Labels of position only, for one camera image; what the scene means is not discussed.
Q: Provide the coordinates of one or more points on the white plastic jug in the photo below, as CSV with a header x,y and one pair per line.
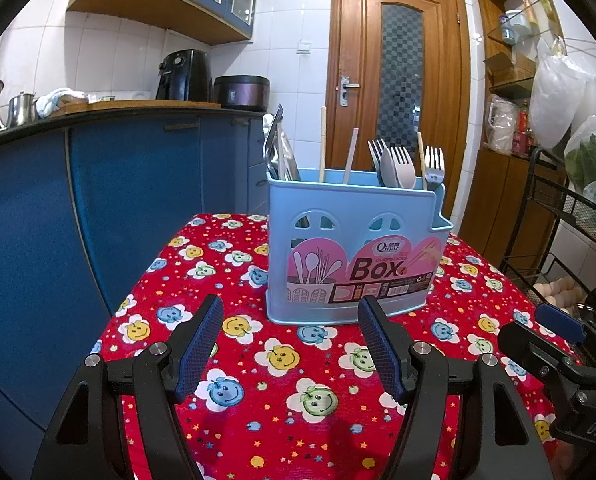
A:
x,y
500,122

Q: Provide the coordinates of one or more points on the dark rice cooker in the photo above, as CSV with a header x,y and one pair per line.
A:
x,y
240,92

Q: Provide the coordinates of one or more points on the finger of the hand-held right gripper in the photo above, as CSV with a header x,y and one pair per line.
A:
x,y
560,320
532,350

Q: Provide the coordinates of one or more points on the metal pitcher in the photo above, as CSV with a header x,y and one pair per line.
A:
x,y
22,110

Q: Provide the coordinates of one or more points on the white towel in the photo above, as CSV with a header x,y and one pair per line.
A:
x,y
58,97

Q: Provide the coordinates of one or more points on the tray of eggs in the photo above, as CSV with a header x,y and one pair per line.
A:
x,y
557,292

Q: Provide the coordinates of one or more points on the red label bottle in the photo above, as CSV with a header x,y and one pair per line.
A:
x,y
522,132

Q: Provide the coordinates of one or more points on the red smiley printed tablecloth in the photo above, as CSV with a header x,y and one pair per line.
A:
x,y
288,410

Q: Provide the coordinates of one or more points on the wooden shelf unit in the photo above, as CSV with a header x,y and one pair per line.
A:
x,y
517,200

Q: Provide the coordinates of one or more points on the black air fryer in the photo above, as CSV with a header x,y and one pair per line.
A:
x,y
185,75

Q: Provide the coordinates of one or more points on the wooden door with glass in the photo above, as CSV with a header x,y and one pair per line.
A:
x,y
357,35

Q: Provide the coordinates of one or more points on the white plastic bag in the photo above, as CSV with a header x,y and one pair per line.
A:
x,y
560,95

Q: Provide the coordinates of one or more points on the clear plastic container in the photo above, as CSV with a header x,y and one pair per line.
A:
x,y
512,27

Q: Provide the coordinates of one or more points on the wooden chopstick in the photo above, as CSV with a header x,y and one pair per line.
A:
x,y
323,145
350,155
420,155

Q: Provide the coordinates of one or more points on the metal fork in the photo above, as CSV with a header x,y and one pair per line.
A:
x,y
376,152
433,165

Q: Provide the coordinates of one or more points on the white light switch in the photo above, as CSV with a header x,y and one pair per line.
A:
x,y
305,47

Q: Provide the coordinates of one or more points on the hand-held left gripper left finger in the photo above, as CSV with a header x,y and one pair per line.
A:
x,y
198,345

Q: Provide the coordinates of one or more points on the blue kitchen cabinet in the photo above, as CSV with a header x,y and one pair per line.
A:
x,y
128,185

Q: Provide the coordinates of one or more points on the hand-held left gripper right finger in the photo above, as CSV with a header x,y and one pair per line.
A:
x,y
380,347

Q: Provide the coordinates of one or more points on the blue plastic utensil box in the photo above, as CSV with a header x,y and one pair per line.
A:
x,y
357,210

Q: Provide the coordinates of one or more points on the yellow oil bottle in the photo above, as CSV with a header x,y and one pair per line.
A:
x,y
547,7

